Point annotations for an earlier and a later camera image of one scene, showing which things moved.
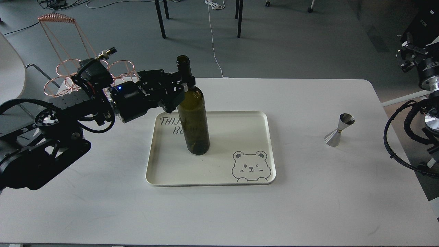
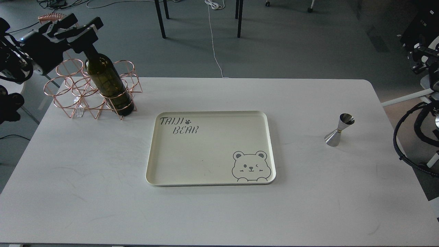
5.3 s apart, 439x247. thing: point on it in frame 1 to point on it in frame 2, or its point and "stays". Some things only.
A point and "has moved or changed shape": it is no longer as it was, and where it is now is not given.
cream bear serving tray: x=240 y=151 stays
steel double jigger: x=345 y=120 stays
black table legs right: x=238 y=12 stays
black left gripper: x=130 y=99 to x=43 y=52
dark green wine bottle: x=194 y=115 has moved or changed shape
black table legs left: x=158 y=12 stays
